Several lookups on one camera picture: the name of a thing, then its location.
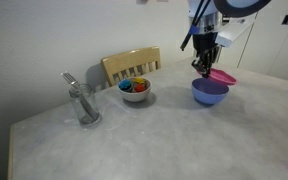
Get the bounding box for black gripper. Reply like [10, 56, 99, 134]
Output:
[191, 31, 223, 79]

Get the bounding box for pink plastic bowl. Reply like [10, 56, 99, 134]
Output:
[197, 67, 238, 86]

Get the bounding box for blue plastic bowl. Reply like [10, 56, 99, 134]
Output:
[191, 77, 230, 106]

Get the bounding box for white ceramic bowl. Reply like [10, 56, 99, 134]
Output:
[117, 76, 153, 103]

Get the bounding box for white cabinet door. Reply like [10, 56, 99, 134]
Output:
[237, 0, 288, 76]

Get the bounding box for yellow toy piece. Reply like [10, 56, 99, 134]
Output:
[131, 76, 147, 86]

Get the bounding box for red toy piece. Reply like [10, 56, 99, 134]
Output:
[132, 83, 148, 94]

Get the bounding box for wooden chair back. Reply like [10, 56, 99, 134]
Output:
[100, 45, 162, 88]

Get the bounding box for blue toy piece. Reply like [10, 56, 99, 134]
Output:
[117, 78, 134, 93]

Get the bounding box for clear glass jar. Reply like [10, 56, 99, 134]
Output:
[68, 83, 102, 127]

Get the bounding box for silver metal fork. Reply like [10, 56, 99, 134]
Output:
[60, 70, 99, 122]

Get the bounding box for black cable with blue plug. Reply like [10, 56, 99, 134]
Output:
[179, 0, 212, 52]

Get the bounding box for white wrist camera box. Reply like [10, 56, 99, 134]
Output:
[214, 13, 257, 48]

